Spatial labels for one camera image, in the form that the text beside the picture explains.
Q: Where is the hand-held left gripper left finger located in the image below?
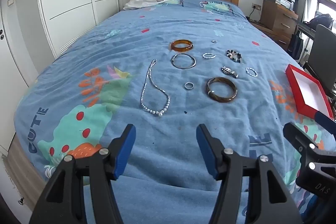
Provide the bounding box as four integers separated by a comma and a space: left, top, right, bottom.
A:
28, 123, 137, 224

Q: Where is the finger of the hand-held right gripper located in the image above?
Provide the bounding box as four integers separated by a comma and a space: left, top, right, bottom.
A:
283, 122, 336, 170
314, 111, 336, 126

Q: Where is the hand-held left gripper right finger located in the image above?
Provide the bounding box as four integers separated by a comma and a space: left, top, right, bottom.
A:
196, 123, 305, 224

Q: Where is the red jewelry box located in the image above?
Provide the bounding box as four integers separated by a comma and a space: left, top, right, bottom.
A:
285, 64, 334, 120

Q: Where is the dark brown bangle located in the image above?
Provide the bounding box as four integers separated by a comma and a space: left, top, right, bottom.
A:
206, 77, 238, 103

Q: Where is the pearl bead necklace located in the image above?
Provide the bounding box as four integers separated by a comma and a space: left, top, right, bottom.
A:
140, 59, 171, 117

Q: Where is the silver wristwatch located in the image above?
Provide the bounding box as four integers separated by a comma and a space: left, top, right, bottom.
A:
221, 66, 239, 79

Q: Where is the thin silver bangle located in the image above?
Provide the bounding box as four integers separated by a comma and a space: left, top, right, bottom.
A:
171, 53, 197, 69

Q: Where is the grey chair with dark legs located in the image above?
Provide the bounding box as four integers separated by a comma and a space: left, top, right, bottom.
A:
304, 24, 336, 99

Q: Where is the dark blue tote bag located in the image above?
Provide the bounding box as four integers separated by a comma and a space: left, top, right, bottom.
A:
290, 34, 304, 61

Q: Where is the grey desk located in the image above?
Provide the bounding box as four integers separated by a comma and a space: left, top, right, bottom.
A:
295, 21, 319, 39

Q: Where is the black backpack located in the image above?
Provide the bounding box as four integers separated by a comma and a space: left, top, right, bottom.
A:
309, 14, 334, 31

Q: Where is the low wooden nightstand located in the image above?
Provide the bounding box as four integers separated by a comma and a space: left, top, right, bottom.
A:
248, 21, 292, 51

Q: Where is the amber orange bangle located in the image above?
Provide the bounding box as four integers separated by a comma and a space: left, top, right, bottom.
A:
170, 40, 194, 53

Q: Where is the wooden drawer chest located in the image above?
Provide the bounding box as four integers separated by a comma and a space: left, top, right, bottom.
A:
260, 0, 299, 32

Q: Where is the blue printed blanket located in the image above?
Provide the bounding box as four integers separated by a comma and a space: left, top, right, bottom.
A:
14, 0, 336, 224

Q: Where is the white printed garment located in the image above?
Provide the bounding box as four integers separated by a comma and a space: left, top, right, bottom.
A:
123, 0, 177, 11

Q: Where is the black white bead bracelet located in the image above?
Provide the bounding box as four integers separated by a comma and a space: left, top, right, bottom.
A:
226, 49, 242, 63

